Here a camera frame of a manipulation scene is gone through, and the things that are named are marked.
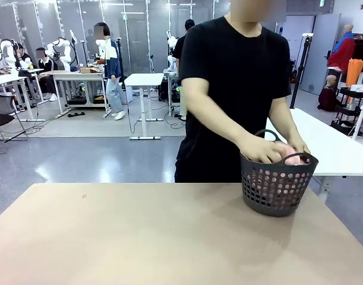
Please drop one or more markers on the orange hanging cloth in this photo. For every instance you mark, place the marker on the orange hanging cloth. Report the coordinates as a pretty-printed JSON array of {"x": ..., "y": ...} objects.
[{"x": 354, "y": 74}]

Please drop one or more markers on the large white table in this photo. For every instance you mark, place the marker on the large white table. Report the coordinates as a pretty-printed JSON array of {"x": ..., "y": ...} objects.
[{"x": 326, "y": 142}]

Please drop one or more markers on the seated person black shirt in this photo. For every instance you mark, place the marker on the seated person black shirt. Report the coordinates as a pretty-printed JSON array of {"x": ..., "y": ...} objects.
[{"x": 24, "y": 58}]

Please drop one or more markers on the person's right forearm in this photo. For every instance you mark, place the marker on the person's right forearm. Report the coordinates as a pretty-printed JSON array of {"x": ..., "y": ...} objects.
[{"x": 214, "y": 114}]

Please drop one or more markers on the white desk with lights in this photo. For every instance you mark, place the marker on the white desk with lights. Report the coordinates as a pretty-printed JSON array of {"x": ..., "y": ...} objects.
[{"x": 9, "y": 77}]

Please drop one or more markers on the small white standing desk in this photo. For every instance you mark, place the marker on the small white standing desk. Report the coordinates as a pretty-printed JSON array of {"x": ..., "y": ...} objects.
[{"x": 144, "y": 78}]

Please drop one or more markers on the brown cardboard box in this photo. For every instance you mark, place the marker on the brown cardboard box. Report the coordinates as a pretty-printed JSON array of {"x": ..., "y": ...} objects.
[{"x": 90, "y": 70}]

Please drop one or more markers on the mannequin with red blue jacket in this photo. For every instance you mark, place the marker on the mannequin with red blue jacket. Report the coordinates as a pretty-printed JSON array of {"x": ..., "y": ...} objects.
[{"x": 343, "y": 52}]

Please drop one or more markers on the seated person black white top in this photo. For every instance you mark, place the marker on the seated person black white top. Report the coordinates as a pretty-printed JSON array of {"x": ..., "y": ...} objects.
[{"x": 46, "y": 63}]

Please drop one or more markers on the dark grey perforated plastic basket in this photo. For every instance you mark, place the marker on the dark grey perforated plastic basket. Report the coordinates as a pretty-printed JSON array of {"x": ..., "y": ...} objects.
[{"x": 273, "y": 211}]

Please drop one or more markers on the person's left hand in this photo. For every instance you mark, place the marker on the person's left hand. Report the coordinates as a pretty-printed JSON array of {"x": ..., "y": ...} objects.
[{"x": 298, "y": 146}]

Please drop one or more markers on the person's left forearm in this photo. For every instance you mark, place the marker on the person's left forearm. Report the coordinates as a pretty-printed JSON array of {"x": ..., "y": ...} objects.
[{"x": 285, "y": 121}]

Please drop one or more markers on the pink herringbone towel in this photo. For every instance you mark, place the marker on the pink herringbone towel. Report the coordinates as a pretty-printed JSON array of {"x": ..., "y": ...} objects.
[{"x": 288, "y": 150}]

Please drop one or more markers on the person's black t-shirt torso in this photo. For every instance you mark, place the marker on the person's black t-shirt torso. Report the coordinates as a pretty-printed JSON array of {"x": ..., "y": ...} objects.
[{"x": 234, "y": 74}]

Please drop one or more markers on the black mesh office chair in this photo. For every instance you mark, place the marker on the black mesh office chair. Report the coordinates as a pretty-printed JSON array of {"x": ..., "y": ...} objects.
[{"x": 3, "y": 105}]

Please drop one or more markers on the person's right hand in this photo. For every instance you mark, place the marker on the person's right hand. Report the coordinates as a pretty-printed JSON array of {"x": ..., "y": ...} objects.
[{"x": 260, "y": 148}]

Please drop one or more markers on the black floor power strip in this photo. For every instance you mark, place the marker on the black floor power strip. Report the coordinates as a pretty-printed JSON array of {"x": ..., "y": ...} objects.
[{"x": 76, "y": 114}]

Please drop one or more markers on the standing person white blue jacket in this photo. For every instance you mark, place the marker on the standing person white blue jacket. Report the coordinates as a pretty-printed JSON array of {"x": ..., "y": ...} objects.
[{"x": 111, "y": 59}]

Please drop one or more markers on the bald mannequin dark red garment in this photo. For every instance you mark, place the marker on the bald mannequin dark red garment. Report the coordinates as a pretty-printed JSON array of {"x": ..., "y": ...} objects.
[{"x": 328, "y": 95}]

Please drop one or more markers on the black rolling cart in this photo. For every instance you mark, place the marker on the black rolling cart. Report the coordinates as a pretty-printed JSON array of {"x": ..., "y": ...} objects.
[{"x": 347, "y": 110}]

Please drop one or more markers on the standing person black cap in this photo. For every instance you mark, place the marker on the standing person black cap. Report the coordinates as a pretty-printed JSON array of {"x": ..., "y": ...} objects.
[{"x": 181, "y": 44}]

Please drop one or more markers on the black tripod stand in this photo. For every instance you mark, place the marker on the black tripod stand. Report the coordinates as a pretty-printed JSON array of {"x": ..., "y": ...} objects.
[{"x": 301, "y": 65}]

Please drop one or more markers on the white desk with cardboard box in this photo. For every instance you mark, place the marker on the white desk with cardboard box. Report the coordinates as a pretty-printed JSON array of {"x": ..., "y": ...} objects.
[{"x": 77, "y": 73}]

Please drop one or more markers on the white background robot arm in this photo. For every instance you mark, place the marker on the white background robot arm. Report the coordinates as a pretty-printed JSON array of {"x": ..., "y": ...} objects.
[
  {"x": 171, "y": 41},
  {"x": 9, "y": 53},
  {"x": 63, "y": 49}
]

